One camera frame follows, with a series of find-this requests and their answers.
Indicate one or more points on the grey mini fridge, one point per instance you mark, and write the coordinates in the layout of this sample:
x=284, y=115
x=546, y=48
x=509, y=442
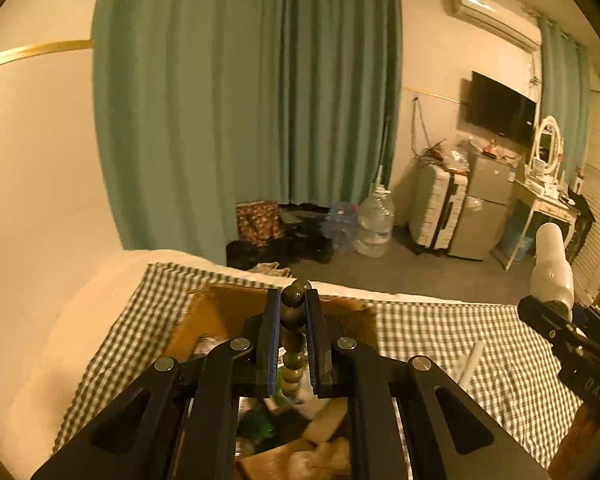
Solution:
x=485, y=210

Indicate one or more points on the narrow green curtain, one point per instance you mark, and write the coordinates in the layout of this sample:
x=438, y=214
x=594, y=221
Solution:
x=565, y=90

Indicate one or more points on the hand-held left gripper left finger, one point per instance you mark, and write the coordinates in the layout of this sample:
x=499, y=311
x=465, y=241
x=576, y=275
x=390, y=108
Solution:
x=275, y=340

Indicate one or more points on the black chair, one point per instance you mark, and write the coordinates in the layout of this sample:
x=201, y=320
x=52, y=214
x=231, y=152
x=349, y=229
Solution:
x=582, y=225

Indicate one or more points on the white hair dryer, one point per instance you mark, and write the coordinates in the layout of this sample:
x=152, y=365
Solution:
x=552, y=270

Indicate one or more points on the wide green curtain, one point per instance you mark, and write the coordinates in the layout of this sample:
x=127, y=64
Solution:
x=205, y=110

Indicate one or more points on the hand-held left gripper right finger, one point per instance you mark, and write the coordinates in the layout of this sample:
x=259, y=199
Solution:
x=311, y=345

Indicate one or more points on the cardboard box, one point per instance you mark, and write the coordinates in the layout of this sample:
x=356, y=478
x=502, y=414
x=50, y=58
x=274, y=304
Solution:
x=220, y=310

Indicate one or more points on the white oval vanity mirror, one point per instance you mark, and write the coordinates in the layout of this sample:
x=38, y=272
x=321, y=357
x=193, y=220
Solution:
x=546, y=145

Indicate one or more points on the white dressing table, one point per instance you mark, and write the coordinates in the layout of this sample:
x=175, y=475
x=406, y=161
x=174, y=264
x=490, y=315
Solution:
x=545, y=205

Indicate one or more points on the black bag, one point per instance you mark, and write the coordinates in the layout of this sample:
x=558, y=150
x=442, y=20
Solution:
x=305, y=245

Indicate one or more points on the pack of water bottles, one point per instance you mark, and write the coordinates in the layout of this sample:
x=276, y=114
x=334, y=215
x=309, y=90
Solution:
x=342, y=227

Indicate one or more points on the person's right forearm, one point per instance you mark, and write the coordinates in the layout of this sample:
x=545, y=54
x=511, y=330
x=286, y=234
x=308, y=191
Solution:
x=585, y=440

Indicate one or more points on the green snack packet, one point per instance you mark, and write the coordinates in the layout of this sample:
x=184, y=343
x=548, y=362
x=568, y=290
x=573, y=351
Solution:
x=260, y=422

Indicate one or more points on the large water jug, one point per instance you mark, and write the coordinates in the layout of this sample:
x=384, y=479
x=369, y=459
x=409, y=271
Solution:
x=375, y=220

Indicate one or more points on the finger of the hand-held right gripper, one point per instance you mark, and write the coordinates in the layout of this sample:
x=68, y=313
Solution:
x=540, y=312

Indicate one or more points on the clear plastic bags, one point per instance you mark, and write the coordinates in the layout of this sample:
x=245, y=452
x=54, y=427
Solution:
x=455, y=157

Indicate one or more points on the white foam strip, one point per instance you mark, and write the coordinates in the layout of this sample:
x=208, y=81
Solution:
x=472, y=360

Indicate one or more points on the white suitcase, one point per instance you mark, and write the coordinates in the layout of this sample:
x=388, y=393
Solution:
x=435, y=210

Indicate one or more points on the patterned gift bag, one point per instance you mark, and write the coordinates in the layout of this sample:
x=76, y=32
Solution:
x=257, y=222

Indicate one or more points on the black wall television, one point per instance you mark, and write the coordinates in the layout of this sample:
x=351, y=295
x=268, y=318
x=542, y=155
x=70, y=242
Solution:
x=500, y=107

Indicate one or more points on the white wall air conditioner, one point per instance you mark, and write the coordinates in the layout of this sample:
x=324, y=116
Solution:
x=495, y=10

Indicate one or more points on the grey checked blanket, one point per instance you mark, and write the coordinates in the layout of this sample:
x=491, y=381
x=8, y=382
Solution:
x=430, y=330

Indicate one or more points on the blue waste bin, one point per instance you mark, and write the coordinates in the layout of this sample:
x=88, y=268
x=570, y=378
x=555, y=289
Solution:
x=515, y=247

